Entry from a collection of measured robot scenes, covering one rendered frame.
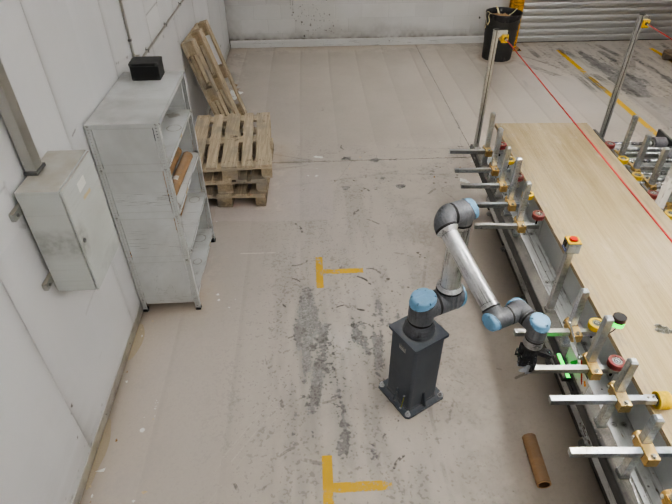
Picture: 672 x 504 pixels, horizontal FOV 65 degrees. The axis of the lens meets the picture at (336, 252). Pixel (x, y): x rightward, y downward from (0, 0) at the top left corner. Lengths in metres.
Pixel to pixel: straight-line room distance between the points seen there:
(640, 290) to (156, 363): 3.10
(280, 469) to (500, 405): 1.45
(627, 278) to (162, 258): 3.01
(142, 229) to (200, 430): 1.39
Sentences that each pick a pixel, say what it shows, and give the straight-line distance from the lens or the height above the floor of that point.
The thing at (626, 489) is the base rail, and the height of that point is 0.70.
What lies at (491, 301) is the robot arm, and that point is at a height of 1.21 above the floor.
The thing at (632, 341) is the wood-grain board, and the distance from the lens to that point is 3.06.
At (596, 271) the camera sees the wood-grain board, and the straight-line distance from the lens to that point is 3.41.
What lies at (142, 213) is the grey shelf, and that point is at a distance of 3.76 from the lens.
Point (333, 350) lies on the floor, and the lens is 3.84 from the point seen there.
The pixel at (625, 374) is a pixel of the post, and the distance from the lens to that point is 2.62.
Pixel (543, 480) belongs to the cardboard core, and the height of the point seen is 0.08.
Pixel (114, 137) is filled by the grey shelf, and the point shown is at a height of 1.47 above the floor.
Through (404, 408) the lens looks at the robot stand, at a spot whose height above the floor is 0.02.
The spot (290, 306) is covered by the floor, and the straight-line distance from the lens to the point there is 4.16.
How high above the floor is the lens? 2.91
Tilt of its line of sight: 39 degrees down
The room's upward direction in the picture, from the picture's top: straight up
